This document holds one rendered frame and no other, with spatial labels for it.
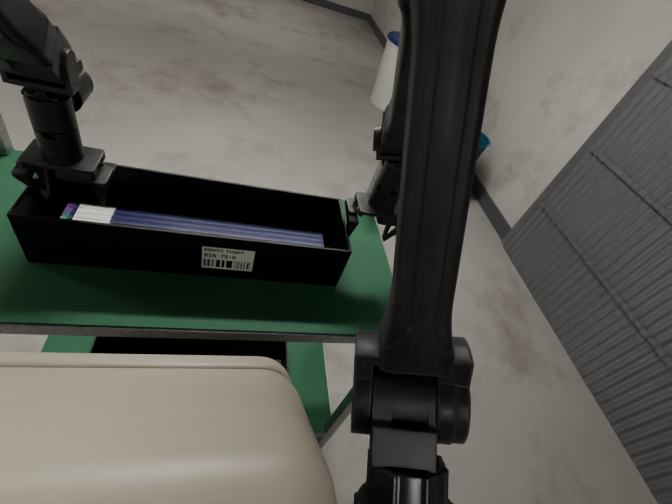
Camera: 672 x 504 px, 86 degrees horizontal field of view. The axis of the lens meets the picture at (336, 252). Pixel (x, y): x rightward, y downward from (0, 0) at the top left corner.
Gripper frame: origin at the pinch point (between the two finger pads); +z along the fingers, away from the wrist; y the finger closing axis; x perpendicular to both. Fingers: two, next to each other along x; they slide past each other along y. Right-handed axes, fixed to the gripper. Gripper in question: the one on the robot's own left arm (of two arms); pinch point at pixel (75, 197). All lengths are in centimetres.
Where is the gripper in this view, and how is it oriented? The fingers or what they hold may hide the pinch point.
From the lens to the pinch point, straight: 80.6
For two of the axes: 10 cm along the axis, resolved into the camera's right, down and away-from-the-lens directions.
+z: -2.9, 6.6, 6.9
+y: -9.5, -1.1, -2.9
